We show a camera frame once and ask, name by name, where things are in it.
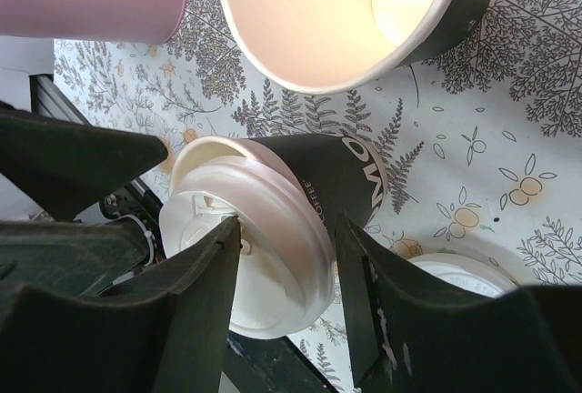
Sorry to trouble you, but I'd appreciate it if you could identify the black paper coffee cup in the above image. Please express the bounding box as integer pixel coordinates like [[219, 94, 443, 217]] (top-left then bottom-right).
[[168, 134, 389, 235]]

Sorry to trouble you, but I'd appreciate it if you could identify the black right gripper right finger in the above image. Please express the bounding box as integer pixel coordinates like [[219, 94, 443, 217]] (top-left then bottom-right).
[[336, 215, 581, 392]]

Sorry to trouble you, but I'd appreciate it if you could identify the white plastic cup lid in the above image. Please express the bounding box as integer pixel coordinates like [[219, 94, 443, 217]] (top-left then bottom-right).
[[410, 253, 517, 298]]

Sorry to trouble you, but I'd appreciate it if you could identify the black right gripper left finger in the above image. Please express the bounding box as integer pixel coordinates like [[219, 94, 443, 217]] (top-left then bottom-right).
[[1, 217, 240, 392]]

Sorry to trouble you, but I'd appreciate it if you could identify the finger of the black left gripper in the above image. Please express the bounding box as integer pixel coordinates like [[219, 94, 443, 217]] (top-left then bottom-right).
[[1, 221, 150, 296], [1, 107, 168, 220]]

